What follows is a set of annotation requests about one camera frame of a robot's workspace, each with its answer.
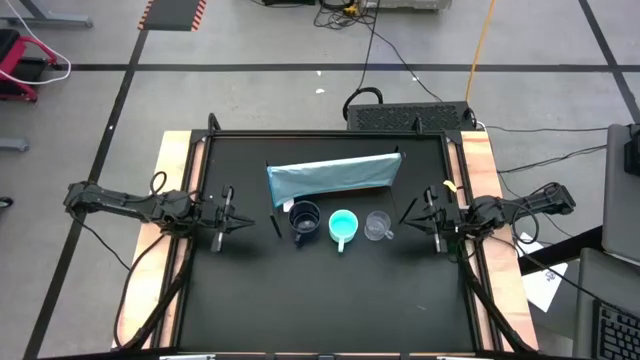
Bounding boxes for black desk support bar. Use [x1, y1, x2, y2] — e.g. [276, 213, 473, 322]
[518, 224, 604, 276]

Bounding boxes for tangled black cable bundle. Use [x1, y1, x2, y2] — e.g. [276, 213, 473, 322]
[312, 0, 381, 30]

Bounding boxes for yellow floor cable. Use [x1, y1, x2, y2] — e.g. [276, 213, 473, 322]
[463, 0, 497, 103]

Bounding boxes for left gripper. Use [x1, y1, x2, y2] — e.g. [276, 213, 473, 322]
[197, 184, 255, 254]

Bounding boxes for black floor cable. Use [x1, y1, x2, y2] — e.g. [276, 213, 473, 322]
[342, 0, 385, 121]

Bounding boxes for black desk device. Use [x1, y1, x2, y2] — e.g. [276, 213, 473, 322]
[623, 123, 640, 177]

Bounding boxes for grey floor foot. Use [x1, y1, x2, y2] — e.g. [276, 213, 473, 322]
[0, 137, 30, 153]

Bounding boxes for teal plastic mug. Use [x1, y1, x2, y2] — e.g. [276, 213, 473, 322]
[328, 209, 360, 254]

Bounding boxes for red black cart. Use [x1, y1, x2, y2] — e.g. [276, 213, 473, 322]
[0, 28, 60, 104]

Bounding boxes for light blue cloth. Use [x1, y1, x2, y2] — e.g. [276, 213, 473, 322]
[266, 152, 404, 209]

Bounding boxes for black keyboard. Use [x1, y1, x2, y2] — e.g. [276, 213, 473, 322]
[592, 299, 640, 360]

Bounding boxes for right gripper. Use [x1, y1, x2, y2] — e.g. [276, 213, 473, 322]
[407, 185, 466, 254]

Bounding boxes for dark blue enamel mug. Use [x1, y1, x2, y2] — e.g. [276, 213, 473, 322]
[288, 199, 322, 249]

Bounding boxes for black mat orange striped edges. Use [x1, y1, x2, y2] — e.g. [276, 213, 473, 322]
[137, 0, 208, 33]

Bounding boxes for black computer tower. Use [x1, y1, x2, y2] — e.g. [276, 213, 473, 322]
[344, 101, 477, 133]

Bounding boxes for white paper sheet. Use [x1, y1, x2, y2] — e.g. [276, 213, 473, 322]
[517, 232, 570, 314]

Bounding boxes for white floor cable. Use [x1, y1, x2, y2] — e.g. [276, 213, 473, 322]
[0, 0, 72, 86]

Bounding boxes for grey power strip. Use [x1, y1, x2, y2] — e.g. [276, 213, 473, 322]
[364, 0, 453, 12]

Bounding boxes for grey table leg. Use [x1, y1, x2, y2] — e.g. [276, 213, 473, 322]
[0, 0, 94, 30]

